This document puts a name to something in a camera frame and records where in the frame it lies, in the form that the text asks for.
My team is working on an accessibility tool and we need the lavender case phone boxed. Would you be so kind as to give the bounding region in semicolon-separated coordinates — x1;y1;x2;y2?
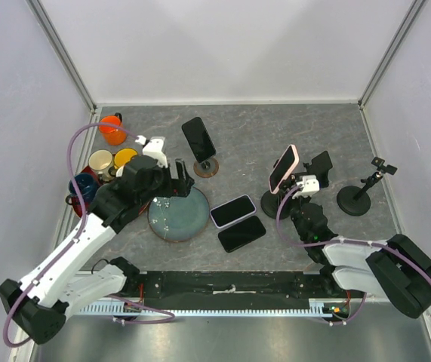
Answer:
210;195;257;229

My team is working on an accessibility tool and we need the black phone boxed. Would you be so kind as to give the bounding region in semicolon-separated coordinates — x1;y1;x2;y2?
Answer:
181;117;216;163
218;216;266;253

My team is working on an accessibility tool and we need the black round phone stand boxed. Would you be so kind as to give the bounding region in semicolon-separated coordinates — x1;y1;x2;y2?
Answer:
260;171;296;219

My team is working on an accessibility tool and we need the pink case phone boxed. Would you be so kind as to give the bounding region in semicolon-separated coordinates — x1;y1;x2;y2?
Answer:
269;144;300;195

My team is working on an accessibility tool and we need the black weighted phone stand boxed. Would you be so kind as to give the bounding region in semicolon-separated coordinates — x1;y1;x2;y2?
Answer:
337;157;398;216

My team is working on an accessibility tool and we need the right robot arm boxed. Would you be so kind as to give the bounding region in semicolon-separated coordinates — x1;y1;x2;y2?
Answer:
290;203;431;319

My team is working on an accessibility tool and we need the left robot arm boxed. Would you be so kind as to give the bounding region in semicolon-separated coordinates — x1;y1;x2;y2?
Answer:
0;155;194;348

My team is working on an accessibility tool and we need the black phone on wooden stand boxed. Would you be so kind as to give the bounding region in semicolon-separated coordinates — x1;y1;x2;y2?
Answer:
181;117;216;163

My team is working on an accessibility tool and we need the black folding phone stand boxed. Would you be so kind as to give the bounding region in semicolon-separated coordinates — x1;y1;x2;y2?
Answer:
303;151;333;189

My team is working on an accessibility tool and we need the teal ceramic plate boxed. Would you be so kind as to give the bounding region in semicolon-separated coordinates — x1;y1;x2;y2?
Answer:
147;187;210;243

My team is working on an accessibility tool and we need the yellow mug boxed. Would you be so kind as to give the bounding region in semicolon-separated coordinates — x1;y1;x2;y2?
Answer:
113;148;138;170

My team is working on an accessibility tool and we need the cream mug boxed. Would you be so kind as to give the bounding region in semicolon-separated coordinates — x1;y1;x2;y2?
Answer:
88;149;114;182

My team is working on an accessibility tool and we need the dark blue mug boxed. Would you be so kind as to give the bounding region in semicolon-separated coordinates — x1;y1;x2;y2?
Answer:
65;173;99;206

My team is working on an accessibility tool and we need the orange mug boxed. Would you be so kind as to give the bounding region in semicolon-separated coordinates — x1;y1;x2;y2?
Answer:
98;112;127;146

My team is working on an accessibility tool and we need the red round tray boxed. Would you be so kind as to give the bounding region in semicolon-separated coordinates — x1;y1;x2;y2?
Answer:
72;165;152;222

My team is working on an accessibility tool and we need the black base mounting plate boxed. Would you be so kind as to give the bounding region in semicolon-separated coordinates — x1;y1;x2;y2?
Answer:
120;271;347;311

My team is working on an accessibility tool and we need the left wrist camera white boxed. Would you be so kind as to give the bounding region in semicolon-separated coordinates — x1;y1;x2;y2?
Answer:
135;135;168;168

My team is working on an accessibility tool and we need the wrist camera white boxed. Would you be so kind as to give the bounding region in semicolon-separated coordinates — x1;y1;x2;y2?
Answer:
135;135;168;168
293;175;320;198

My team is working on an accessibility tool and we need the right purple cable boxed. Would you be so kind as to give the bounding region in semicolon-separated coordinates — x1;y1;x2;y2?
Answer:
276;186;431;307

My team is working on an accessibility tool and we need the purple cable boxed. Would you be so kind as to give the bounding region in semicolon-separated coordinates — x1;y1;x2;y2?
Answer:
276;186;431;307
2;122;143;348

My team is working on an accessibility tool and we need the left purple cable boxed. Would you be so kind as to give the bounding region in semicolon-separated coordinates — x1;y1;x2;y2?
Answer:
2;122;143;348

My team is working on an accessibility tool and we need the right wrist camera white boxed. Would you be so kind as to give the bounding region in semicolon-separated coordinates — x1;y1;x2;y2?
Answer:
293;175;320;198

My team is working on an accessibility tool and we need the grey cable duct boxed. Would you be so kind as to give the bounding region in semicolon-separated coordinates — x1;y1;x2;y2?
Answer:
76;299;342;318

